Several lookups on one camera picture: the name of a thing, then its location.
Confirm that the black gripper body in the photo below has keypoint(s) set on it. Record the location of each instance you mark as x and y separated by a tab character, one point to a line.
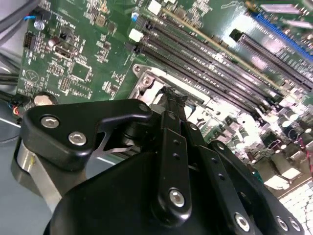
110	200

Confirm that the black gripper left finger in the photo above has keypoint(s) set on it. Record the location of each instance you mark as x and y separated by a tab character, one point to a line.
61	137

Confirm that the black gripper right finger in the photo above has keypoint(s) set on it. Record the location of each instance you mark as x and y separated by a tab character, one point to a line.
220	171

